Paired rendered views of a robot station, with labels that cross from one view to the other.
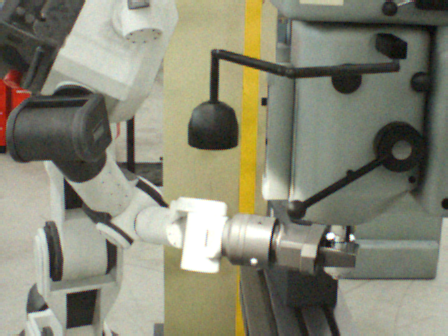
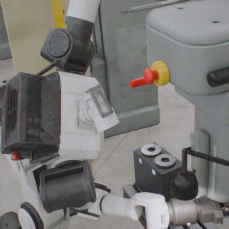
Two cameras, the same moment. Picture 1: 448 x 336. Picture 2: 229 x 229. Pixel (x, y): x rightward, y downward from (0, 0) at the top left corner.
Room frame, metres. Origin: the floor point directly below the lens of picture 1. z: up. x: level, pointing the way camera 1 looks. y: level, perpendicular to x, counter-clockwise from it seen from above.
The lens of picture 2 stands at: (0.28, 0.45, 2.17)
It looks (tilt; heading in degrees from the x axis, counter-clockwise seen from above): 29 degrees down; 346
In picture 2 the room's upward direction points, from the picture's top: 5 degrees counter-clockwise
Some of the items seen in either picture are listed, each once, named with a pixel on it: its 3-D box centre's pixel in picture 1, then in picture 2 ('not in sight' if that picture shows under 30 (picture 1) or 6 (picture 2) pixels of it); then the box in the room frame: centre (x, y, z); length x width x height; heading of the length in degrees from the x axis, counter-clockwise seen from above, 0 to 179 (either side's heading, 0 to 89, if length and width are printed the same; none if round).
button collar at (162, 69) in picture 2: not in sight; (159, 73); (1.14, 0.11, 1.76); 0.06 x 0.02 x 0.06; 7
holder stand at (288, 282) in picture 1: (301, 246); (158, 173); (1.66, -0.08, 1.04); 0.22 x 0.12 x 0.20; 14
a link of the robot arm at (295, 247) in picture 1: (285, 246); (198, 209); (1.19, -0.03, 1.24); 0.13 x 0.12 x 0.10; 168
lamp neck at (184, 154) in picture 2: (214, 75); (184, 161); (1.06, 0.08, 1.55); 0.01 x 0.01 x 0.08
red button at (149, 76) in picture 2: not in sight; (151, 75); (1.14, 0.13, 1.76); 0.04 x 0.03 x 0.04; 7
